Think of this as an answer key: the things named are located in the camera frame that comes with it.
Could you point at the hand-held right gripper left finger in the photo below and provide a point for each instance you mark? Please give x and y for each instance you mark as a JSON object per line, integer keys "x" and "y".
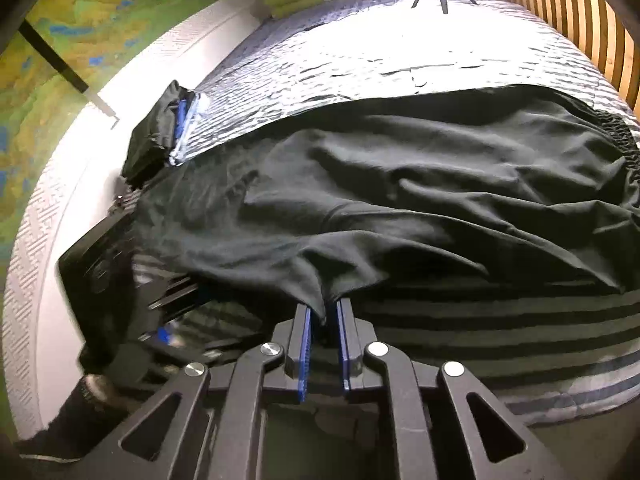
{"x": 303, "y": 355}

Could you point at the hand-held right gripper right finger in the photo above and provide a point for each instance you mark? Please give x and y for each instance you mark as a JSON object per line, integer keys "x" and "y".
{"x": 344, "y": 345}

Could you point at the stack of folded dark clothes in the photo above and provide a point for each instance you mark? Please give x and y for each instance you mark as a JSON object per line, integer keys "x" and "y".
{"x": 150, "y": 135}

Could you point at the wooden slatted bed frame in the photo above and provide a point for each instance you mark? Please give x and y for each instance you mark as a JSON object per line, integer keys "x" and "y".
{"x": 575, "y": 15}

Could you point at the blue white striped blanket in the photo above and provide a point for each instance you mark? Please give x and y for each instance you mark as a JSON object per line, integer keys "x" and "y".
{"x": 500, "y": 320}

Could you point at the green yellow wall poster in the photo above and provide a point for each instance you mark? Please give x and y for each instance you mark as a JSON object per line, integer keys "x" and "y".
{"x": 125, "y": 20}

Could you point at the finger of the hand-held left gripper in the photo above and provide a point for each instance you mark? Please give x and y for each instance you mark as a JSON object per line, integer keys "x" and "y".
{"x": 175, "y": 294}
{"x": 167, "y": 336}

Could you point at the person's left forearm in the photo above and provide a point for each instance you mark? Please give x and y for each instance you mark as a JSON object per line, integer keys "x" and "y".
{"x": 65, "y": 425}

